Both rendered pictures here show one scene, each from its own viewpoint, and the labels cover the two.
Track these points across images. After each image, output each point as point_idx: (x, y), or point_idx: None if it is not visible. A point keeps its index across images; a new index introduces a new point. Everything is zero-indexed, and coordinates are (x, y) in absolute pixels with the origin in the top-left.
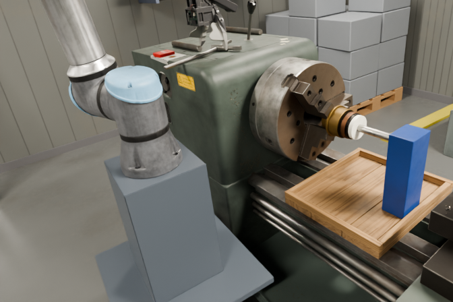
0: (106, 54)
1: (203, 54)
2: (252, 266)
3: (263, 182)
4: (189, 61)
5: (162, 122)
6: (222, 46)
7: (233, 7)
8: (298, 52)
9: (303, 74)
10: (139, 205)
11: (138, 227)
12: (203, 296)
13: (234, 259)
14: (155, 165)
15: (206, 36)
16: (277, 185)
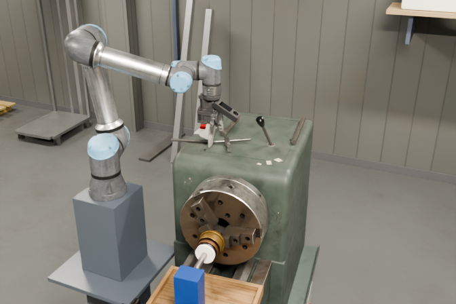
0: (114, 122)
1: (207, 141)
2: (131, 293)
3: (191, 255)
4: (193, 142)
5: (104, 173)
6: (225, 142)
7: (232, 119)
8: (261, 177)
9: (207, 194)
10: (78, 207)
11: (77, 218)
12: (98, 283)
13: (133, 283)
14: (93, 193)
15: (279, 121)
16: (192, 263)
